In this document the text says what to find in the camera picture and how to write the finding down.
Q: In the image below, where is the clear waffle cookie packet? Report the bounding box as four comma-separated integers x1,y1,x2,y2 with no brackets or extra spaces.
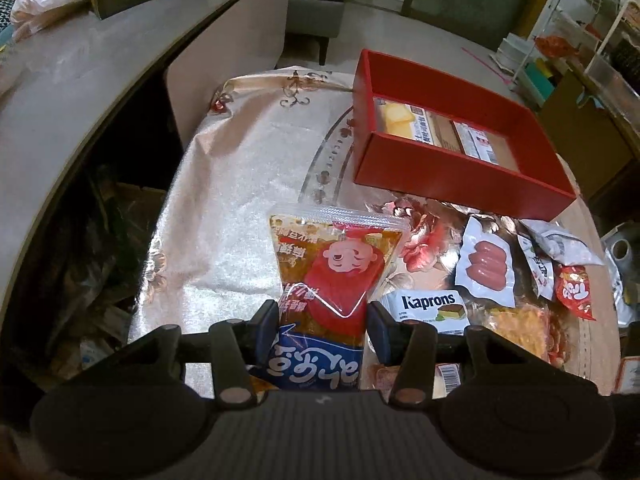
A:
480,301,568,368

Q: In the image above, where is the white wire shelf rack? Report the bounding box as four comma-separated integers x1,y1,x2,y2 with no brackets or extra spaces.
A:
511,0,639,86

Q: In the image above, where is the white barcode snack bag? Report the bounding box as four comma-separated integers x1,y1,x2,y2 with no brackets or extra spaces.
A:
520,219,603,266

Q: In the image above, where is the yellow bread snack packet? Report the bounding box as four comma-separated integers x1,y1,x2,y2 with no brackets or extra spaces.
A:
374,98,462,153

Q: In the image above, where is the red blue cartoon snack bag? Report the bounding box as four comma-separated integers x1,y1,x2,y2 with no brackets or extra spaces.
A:
260,204,410,390

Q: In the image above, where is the Kaprons wafer packet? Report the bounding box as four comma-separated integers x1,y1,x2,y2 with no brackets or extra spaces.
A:
380,289,470,335

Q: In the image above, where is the floral silver tablecloth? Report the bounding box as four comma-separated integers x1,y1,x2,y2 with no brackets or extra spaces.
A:
130,67,620,393

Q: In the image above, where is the red white spicy strip packet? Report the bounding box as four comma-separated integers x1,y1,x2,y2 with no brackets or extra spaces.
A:
454,122,518,171

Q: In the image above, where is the white round cake packet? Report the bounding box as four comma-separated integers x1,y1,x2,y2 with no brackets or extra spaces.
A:
363,363,462,401

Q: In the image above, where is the pink sausage vacuum pack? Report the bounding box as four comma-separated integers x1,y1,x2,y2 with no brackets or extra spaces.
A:
454,217,515,308

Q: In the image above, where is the grey curved counter table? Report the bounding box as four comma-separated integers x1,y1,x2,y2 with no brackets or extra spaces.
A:
0,0,294,321

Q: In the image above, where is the red crinkly snack bag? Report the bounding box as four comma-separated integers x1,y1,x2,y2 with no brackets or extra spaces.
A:
554,264,596,321

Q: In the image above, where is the red cardboard box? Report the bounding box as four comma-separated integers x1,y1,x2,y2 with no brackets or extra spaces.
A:
352,50,576,221

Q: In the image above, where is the white chestnut snack pouch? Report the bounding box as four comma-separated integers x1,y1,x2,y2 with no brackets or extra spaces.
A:
516,234,554,301

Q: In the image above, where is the silver foil bag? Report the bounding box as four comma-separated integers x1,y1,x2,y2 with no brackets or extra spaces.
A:
601,221,640,330

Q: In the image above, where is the brown wooden cabinet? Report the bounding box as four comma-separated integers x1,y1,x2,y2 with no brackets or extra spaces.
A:
538,58,639,202

